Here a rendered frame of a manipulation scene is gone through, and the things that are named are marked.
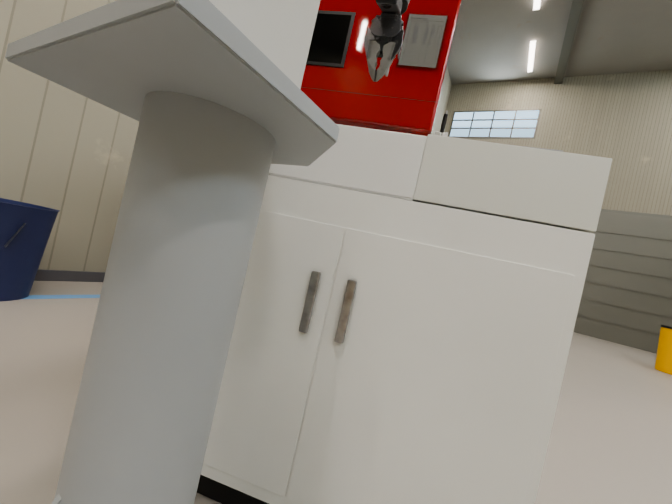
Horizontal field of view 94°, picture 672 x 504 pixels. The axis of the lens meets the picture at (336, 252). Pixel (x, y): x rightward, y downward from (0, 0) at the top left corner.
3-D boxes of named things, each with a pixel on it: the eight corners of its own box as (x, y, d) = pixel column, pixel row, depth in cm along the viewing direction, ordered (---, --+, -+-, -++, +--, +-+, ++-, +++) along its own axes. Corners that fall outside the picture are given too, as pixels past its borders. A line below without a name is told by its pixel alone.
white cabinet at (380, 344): (232, 380, 141) (272, 205, 141) (451, 456, 121) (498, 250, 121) (97, 471, 79) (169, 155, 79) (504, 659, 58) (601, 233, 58)
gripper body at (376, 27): (399, 62, 81) (409, 16, 81) (399, 38, 72) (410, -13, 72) (370, 59, 82) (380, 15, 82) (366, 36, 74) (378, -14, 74)
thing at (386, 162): (215, 171, 88) (226, 122, 88) (411, 207, 76) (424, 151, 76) (194, 160, 79) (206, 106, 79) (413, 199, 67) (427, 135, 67)
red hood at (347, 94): (300, 162, 214) (320, 76, 214) (420, 182, 197) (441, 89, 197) (247, 107, 140) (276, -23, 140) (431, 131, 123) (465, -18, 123)
